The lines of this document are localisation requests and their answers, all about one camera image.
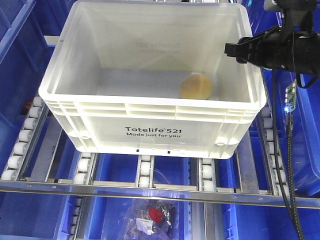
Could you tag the roller track far left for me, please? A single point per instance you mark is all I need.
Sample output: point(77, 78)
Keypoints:
point(26, 142)

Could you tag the blue bin left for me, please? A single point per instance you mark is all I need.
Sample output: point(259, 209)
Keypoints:
point(24, 57)

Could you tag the blue bin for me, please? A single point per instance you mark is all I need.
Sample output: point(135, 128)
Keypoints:
point(112, 220)
point(306, 116)
point(24, 57)

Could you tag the blue bin right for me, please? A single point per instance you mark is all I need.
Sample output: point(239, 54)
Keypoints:
point(306, 116)

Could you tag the roller track middle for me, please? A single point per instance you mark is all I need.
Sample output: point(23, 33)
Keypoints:
point(145, 171)

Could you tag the roller track far right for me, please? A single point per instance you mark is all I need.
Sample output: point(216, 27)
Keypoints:
point(273, 162)

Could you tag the blue bin lower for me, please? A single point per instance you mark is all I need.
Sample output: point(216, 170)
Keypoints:
point(112, 220)

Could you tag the green circuit board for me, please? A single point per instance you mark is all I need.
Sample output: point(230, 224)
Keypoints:
point(290, 97)

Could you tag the white plastic tote box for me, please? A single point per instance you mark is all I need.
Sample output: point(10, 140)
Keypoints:
point(114, 78)

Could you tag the roller track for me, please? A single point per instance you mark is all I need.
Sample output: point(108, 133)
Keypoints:
point(26, 142)
point(273, 162)
point(85, 168)
point(145, 171)
point(206, 175)

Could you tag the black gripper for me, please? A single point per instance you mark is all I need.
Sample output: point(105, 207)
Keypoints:
point(293, 47)

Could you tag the clear bag with parts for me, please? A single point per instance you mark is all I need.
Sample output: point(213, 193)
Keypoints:
point(149, 219)

